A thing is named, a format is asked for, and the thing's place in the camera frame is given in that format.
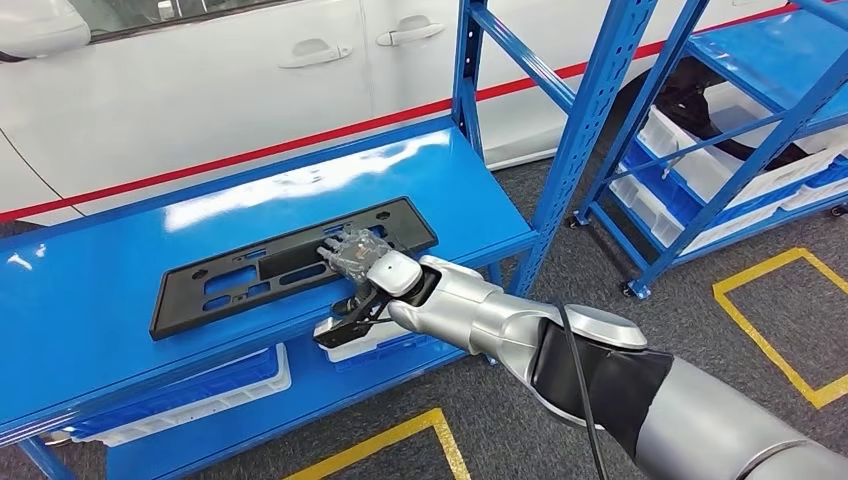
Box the black plastic plate frame part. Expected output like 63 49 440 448
148 196 440 342

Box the black car part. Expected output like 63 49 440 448
655 66 810 170

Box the blue steel shelf rack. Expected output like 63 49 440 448
0 0 660 480

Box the blue wheeled shelf rack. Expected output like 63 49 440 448
568 0 848 301

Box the white plastic bin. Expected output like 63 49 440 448
86 343 293 448
324 321 412 364
791 122 848 160
637 82 848 210
609 173 790 256
781 175 848 213

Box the white car with red stripe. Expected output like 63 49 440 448
0 0 806 227

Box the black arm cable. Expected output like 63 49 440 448
555 301 609 480

